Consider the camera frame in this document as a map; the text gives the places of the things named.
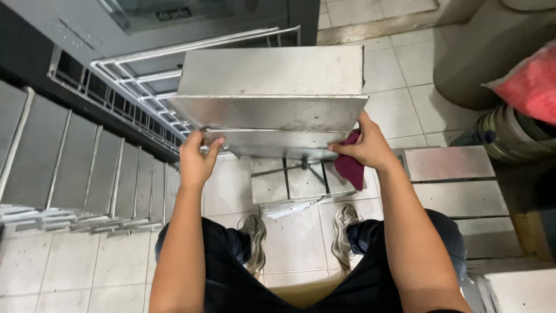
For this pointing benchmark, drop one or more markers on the pale steel tray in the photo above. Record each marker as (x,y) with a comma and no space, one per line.
(521,291)

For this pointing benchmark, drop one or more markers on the person's left hand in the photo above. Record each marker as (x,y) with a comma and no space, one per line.
(195,163)

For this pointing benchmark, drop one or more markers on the maroon cleaning cloth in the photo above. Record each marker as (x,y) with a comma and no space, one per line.
(350,171)

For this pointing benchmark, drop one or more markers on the brown stool seat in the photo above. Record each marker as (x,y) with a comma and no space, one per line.
(304,295)

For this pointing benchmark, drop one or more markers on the red plastic sack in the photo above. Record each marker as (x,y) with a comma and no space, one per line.
(530,85)

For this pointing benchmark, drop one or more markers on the grey metal oven cabinet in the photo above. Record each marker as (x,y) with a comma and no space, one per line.
(87,24)

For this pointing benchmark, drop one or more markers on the person's grey right shoe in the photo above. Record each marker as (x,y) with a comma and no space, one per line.
(344,237)

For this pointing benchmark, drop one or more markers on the person's grey shoe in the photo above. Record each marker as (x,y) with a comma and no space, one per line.
(344,237)
(254,243)

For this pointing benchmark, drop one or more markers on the large grey drum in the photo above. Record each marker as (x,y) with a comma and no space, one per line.
(473,61)

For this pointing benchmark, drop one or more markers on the low stack of steel trays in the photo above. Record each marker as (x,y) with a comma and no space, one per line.
(271,187)

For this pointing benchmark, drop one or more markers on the person's grey left shoe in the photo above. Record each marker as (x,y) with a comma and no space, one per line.
(254,243)

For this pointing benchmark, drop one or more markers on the row of leaning steel trays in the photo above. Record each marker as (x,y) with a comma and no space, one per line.
(65,165)

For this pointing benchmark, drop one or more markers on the flat steel baking tray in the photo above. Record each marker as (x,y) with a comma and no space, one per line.
(271,69)

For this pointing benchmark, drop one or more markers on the person's right hand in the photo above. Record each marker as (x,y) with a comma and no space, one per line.
(371,148)

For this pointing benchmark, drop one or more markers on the large steel baking tray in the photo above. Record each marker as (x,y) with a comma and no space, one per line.
(269,114)

